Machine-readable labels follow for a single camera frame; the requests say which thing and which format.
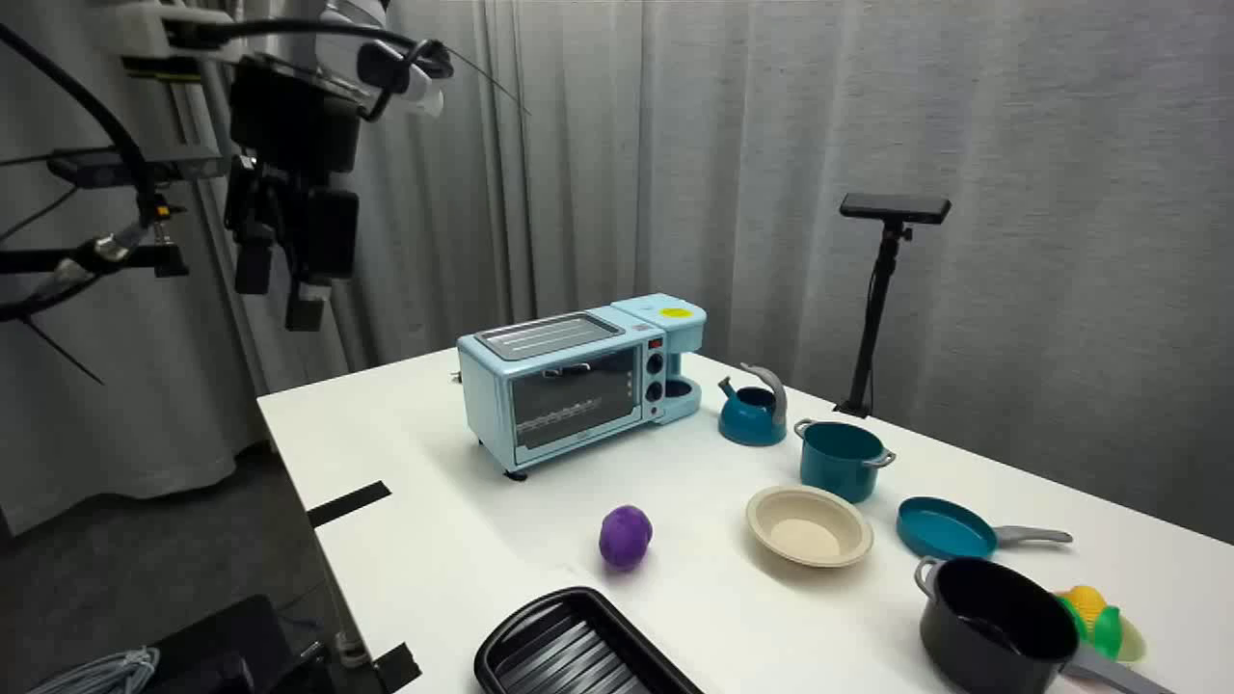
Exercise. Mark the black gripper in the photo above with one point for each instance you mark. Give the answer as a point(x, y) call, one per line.
point(296, 121)

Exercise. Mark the purple plushy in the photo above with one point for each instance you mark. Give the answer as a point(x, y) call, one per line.
point(628, 536)

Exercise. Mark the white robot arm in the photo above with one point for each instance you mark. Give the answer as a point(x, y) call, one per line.
point(178, 12)

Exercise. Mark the beige bowl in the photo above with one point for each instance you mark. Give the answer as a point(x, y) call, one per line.
point(809, 531)

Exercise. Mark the black tape strip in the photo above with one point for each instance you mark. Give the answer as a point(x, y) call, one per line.
point(349, 504)
point(396, 669)

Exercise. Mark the light blue toaster oven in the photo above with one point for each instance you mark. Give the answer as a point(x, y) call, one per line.
point(566, 400)

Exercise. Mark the grey plastic bag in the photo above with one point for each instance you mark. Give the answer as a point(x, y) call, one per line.
point(102, 673)

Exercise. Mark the teal kettle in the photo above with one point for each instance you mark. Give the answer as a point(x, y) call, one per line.
point(751, 417)

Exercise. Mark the black grill tray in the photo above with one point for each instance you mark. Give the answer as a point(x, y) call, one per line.
point(580, 651)

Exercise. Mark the teal pot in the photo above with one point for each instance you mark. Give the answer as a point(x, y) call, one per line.
point(842, 465)

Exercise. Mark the teal frying pan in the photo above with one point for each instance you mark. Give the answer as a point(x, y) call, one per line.
point(945, 531)

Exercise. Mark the black pot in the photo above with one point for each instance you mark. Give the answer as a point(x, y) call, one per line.
point(998, 632)

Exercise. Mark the yellow green toy vegetable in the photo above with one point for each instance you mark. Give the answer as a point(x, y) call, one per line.
point(1103, 624)

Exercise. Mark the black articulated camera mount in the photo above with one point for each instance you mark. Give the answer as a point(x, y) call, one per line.
point(130, 258)

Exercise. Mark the black stereo camera bar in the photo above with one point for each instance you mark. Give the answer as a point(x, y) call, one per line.
point(130, 165)
point(895, 206)

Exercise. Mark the black camera stand pole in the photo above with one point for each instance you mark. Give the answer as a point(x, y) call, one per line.
point(881, 310)

